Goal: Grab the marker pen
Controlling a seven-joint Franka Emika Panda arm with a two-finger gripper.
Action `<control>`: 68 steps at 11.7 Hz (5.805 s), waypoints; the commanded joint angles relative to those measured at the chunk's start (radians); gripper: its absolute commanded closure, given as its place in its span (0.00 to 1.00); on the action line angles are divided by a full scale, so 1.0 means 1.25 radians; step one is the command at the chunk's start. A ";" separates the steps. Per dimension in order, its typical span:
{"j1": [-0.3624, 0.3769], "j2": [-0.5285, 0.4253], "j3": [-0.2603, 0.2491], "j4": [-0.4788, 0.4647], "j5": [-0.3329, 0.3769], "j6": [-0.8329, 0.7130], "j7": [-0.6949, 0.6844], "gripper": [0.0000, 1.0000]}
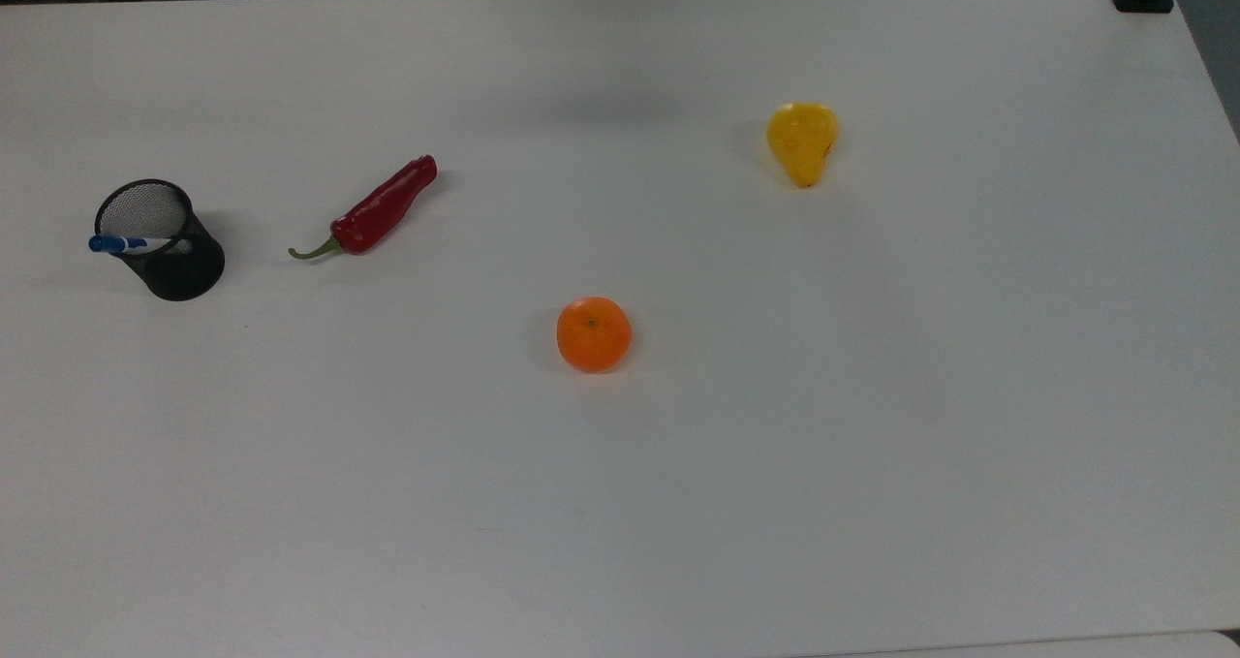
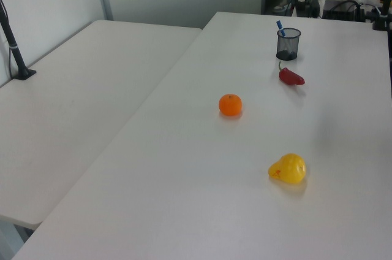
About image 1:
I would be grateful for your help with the red chili pepper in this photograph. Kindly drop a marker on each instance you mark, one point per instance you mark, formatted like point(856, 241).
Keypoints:
point(383, 207)

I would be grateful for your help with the blue capped white marker pen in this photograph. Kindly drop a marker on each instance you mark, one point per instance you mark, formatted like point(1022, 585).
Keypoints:
point(116, 244)

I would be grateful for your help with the orange mandarin fruit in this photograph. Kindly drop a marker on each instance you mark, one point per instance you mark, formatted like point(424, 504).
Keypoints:
point(594, 334)

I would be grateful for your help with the yellow pear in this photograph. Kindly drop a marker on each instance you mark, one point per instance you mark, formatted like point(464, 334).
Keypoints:
point(802, 141)

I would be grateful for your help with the black mesh pen cup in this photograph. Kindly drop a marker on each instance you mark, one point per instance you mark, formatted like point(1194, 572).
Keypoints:
point(174, 251)

